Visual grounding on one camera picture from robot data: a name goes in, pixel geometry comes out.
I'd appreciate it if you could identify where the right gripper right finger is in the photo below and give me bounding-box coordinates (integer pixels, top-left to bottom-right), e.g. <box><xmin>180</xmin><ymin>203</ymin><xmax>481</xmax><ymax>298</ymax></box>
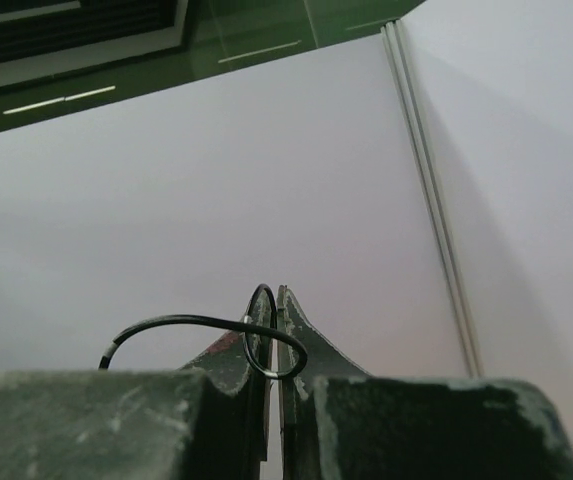
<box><xmin>277</xmin><ymin>287</ymin><xmax>573</xmax><ymax>479</ymax></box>

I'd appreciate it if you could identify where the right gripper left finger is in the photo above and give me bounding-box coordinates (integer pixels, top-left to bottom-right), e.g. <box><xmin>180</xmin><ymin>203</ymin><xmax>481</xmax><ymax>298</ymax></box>
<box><xmin>0</xmin><ymin>331</ymin><xmax>271</xmax><ymax>479</ymax></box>

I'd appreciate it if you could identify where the right aluminium corner post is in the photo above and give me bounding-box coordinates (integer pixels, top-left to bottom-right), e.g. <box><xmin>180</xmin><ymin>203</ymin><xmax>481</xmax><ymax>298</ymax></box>
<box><xmin>381</xmin><ymin>18</ymin><xmax>484</xmax><ymax>378</ymax></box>

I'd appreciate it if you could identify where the black thin cable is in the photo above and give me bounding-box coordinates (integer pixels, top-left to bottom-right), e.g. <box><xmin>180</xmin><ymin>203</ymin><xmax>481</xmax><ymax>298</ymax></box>
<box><xmin>97</xmin><ymin>283</ymin><xmax>310</xmax><ymax>381</ymax></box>

